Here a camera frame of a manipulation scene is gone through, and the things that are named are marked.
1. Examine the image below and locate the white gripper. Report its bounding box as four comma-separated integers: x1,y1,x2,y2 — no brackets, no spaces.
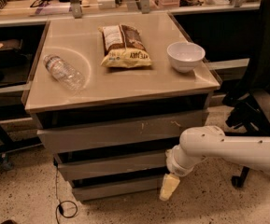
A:
160,149,193,201

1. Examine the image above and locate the grey drawer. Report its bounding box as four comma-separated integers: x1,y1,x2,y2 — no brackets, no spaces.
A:
58,149,166,181
37,109,208,153
72,175,163,202

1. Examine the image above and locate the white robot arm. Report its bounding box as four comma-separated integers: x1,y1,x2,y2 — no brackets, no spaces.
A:
160,126,270,201

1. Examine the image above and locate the grey bottom drawer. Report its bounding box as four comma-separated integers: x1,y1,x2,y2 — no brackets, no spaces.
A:
72,175,163,202

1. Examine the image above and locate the grey top drawer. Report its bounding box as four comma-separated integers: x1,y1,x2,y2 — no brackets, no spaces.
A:
37,109,208,153

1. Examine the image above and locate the grey drawer cabinet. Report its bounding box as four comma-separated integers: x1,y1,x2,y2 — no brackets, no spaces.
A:
25,13,220,190

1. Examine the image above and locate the black office chair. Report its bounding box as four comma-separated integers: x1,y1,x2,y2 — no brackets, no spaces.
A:
221,0,270,189

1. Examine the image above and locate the white bowl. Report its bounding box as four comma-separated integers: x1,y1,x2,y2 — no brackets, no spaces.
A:
166,42,206,73

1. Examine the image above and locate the yellow brown snack bag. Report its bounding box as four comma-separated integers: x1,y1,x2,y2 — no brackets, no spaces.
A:
99,24,152,69

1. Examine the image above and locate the clear plastic water bottle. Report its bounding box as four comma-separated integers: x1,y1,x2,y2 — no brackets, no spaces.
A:
43,54,85,91

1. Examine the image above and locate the black rolling table leg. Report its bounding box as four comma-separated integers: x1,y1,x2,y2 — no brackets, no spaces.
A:
0,125,41,171

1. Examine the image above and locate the black floor cable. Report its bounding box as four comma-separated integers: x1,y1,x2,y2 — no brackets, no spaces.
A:
52,159,79,224

